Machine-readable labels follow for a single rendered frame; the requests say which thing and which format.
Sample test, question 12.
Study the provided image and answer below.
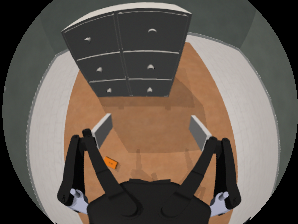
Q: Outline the dark grey drawer front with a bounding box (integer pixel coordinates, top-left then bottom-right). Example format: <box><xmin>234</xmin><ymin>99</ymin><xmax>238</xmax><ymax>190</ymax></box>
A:
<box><xmin>123</xmin><ymin>50</ymin><xmax>179</xmax><ymax>78</ymax></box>
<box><xmin>89</xmin><ymin>79</ymin><xmax>130</xmax><ymax>97</ymax></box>
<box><xmin>118</xmin><ymin>10</ymin><xmax>188</xmax><ymax>51</ymax></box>
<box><xmin>129</xmin><ymin>79</ymin><xmax>172</xmax><ymax>96</ymax></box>
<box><xmin>64</xmin><ymin>14</ymin><xmax>119</xmax><ymax>59</ymax></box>
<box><xmin>77</xmin><ymin>52</ymin><xmax>125</xmax><ymax>81</ymax></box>

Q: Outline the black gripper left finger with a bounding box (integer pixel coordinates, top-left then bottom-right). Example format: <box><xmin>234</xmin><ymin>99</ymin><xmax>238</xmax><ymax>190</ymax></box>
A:
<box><xmin>57</xmin><ymin>113</ymin><xmax>138</xmax><ymax>217</ymax></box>

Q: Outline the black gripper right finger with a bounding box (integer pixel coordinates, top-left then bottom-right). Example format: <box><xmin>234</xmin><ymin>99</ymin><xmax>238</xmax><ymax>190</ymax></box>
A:
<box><xmin>161</xmin><ymin>115</ymin><xmax>241</xmax><ymax>218</ymax></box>

